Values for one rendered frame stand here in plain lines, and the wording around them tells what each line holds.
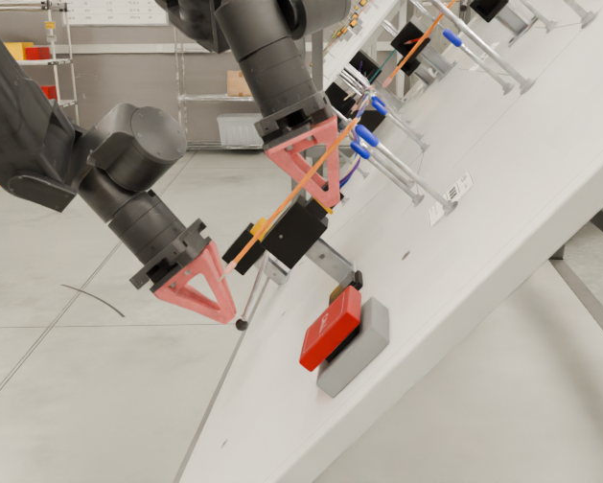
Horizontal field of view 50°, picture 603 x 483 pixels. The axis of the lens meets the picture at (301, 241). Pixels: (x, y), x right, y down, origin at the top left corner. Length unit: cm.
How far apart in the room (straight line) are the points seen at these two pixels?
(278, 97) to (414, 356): 30
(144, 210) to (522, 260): 39
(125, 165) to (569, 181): 38
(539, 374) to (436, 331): 70
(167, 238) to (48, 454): 180
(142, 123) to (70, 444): 190
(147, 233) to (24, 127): 15
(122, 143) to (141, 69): 775
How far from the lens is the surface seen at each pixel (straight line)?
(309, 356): 43
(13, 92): 59
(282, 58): 60
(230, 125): 771
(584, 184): 37
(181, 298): 66
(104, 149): 61
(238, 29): 61
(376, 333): 42
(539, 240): 37
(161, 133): 61
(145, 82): 834
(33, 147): 60
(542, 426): 95
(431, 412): 94
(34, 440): 248
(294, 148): 59
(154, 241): 64
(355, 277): 59
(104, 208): 65
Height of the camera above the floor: 129
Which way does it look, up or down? 17 degrees down
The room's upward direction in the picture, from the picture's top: 1 degrees counter-clockwise
